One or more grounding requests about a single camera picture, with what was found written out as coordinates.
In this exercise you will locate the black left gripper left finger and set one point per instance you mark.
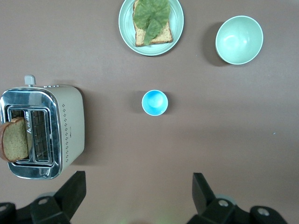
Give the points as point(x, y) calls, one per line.
point(63, 205)

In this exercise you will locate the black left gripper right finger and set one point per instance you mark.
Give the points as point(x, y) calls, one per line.
point(210, 207)

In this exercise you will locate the blue plastic cup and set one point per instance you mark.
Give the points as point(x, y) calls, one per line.
point(154, 102)

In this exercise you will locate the round-topped brown bread slice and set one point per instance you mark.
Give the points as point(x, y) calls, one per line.
point(15, 142)

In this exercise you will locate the beige and chrome toaster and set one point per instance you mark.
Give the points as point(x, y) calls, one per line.
point(70, 116)

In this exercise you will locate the pale green bowl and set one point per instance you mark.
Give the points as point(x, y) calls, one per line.
point(238, 39)

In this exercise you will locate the square brown bread slice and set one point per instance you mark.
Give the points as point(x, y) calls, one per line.
point(163, 37)

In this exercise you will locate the pale green plate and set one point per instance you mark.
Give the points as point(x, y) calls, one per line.
point(126, 28)

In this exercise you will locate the green lettuce leaf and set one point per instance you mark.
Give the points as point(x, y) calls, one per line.
point(149, 14)

